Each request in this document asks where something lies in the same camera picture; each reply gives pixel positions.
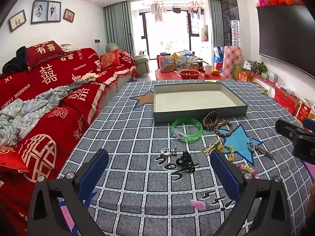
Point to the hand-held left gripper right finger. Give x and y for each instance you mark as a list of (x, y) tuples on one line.
[(225, 174)]

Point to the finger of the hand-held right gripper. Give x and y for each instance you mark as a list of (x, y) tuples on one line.
[(289, 130), (309, 125)]

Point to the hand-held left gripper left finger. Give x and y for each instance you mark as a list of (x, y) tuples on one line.
[(94, 174)]

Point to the black hair claw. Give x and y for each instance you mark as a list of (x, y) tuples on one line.
[(187, 161)]

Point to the green translucent bangle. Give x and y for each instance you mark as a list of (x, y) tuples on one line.
[(188, 134)]

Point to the shallow grey-green tray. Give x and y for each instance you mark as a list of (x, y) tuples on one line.
[(194, 98)]

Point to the person's right forearm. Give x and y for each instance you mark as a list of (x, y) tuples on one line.
[(311, 201)]

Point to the yellow and red carton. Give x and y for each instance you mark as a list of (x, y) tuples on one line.
[(305, 111)]

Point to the red box with gold pattern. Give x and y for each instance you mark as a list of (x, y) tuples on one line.
[(285, 102)]

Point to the large red round-emblem cushion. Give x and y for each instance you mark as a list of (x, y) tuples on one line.
[(46, 152)]

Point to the small white box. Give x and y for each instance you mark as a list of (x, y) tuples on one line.
[(273, 76)]

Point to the grey checked tablecloth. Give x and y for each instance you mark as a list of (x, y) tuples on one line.
[(142, 140)]

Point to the potted green plant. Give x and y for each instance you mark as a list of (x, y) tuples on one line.
[(260, 66)]

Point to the orange-red gift bag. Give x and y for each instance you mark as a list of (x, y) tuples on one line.
[(242, 75)]

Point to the red gold embroidered cushion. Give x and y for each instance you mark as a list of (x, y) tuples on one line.
[(12, 159)]

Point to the tall red patterned gift box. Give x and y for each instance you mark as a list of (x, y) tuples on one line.
[(231, 62)]

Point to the light blue blanket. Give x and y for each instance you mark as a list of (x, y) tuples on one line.
[(29, 113)]

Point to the orange dish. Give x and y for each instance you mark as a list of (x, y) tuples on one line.
[(216, 72)]

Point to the grey and peach garment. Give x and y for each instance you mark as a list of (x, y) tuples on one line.
[(83, 80)]

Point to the white mug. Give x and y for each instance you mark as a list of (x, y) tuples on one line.
[(208, 69)]

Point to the blue and white shopping bag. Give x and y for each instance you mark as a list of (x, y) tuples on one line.
[(218, 52)]

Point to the red colander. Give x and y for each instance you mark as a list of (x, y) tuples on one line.
[(189, 75)]

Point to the red covered sofa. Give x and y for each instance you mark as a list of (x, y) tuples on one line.
[(49, 78)]

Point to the jar with brown lid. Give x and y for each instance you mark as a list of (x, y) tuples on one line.
[(195, 66)]

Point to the red cushion with round pattern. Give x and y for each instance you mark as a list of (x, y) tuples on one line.
[(109, 59)]

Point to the pile of snack packets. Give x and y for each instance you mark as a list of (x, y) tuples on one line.
[(185, 60)]

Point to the pale green recliner chair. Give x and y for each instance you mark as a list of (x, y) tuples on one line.
[(141, 62)]

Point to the clear plastic jar of nuts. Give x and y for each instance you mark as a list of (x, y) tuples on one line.
[(166, 64)]

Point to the dark glass cabinet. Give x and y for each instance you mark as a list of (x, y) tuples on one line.
[(230, 17)]

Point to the grey-green curtain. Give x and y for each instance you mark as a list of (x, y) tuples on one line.
[(118, 27), (215, 24)]

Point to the red pillow with white characters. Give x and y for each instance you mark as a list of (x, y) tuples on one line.
[(46, 52)]

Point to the black clothing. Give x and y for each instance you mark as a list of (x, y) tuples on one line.
[(14, 61)]

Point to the balcony sliding door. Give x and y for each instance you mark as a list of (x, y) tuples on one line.
[(169, 34)]

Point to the dark framed couple photo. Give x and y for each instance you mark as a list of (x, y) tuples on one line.
[(17, 21)]

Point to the hanging laundry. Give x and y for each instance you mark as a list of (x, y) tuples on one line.
[(160, 11)]

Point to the low red wall shelf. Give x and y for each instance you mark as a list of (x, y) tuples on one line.
[(270, 84)]

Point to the wall-mounted television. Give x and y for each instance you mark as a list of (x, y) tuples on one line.
[(285, 32)]

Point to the small red photo frame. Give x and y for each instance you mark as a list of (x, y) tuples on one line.
[(69, 15)]

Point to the double wedding photo frame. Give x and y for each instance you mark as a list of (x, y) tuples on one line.
[(45, 12)]

